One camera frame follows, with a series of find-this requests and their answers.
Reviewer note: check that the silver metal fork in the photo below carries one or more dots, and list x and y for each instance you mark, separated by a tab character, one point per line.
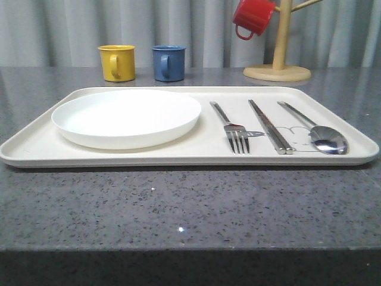
236	134

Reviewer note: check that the silver metal spoon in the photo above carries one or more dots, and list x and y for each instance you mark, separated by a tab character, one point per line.
325	139

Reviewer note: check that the white round plate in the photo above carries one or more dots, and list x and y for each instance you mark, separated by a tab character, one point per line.
126	119

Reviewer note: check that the blue enamel mug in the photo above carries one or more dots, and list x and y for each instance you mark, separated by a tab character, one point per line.
169	62

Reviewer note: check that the yellow enamel mug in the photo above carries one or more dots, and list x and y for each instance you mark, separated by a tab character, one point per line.
118	62

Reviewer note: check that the wooden mug tree stand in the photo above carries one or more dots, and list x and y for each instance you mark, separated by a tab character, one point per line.
278	71

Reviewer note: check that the red enamel mug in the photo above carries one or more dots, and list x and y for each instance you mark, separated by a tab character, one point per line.
254	16

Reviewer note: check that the cream rectangular tray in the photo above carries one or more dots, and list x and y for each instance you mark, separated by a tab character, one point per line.
40	145

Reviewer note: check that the grey pleated curtain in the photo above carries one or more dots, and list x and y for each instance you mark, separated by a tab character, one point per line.
68	33

